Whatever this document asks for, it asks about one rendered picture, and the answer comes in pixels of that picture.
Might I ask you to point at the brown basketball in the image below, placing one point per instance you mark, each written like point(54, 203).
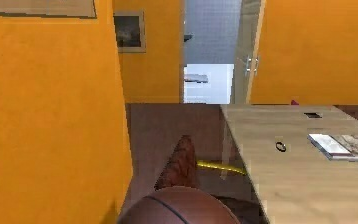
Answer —
point(177, 206)

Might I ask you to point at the beige wooden table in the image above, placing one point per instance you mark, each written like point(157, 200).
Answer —
point(297, 180)

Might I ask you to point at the beige framed wall picture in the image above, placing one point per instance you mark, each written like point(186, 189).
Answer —
point(40, 8)

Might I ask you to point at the reddish brown cloth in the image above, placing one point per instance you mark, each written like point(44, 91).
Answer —
point(180, 166)

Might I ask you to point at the framed dark picture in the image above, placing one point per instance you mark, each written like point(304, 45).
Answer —
point(129, 31)

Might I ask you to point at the open white book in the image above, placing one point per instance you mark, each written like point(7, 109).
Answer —
point(340, 146)

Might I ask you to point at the grey room door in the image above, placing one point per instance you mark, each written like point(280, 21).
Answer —
point(245, 50)

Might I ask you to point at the grey shelf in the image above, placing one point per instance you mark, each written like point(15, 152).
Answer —
point(196, 78)

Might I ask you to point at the small pink object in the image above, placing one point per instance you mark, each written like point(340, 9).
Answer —
point(294, 102)

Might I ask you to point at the small black phone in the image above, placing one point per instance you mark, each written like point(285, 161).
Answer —
point(312, 115)

